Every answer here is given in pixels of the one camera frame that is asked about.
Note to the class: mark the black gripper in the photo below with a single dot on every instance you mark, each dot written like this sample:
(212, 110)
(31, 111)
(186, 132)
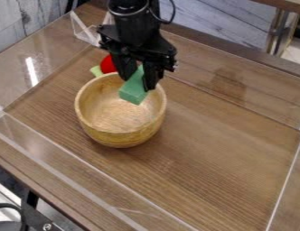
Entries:
(137, 46)

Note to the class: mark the green rectangular stick block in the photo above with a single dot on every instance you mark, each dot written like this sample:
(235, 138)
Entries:
(132, 90)

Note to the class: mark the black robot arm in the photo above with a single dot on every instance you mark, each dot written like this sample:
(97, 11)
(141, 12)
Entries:
(137, 15)

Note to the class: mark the brown wooden bowl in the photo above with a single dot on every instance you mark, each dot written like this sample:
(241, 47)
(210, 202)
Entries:
(113, 121)

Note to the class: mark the red fuzzy ball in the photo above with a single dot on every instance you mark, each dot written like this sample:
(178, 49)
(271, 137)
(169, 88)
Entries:
(108, 65)

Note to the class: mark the small light green block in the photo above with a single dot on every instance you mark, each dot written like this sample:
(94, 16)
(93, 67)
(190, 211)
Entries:
(96, 70)

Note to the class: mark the clear acrylic corner bracket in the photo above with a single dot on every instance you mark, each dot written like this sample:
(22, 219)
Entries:
(84, 32)

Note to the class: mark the metal table frame background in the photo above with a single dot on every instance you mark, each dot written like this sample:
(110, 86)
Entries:
(284, 26)

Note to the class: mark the clear acrylic front wall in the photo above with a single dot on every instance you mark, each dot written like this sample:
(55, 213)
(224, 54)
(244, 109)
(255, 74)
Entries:
(94, 200)

